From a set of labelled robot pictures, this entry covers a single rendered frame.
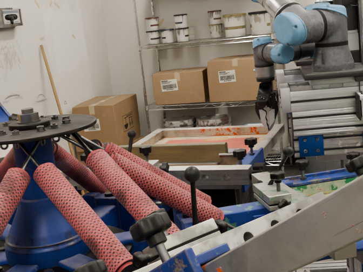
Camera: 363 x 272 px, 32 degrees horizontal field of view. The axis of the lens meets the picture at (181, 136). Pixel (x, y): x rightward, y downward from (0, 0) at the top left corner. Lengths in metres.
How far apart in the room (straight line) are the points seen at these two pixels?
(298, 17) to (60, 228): 1.17
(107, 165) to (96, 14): 4.98
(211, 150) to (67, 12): 3.74
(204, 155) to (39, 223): 0.90
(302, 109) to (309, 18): 0.33
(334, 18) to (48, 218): 1.30
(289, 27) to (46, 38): 3.44
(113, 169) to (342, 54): 1.22
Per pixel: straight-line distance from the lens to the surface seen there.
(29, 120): 1.44
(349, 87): 2.33
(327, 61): 2.31
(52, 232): 1.44
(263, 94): 2.45
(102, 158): 1.33
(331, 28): 2.30
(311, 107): 2.33
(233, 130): 2.76
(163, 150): 2.25
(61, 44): 5.62
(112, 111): 5.42
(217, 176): 1.93
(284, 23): 2.24
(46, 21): 5.45
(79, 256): 1.45
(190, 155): 2.22
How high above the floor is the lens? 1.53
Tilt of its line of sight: 11 degrees down
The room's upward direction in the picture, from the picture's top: 6 degrees counter-clockwise
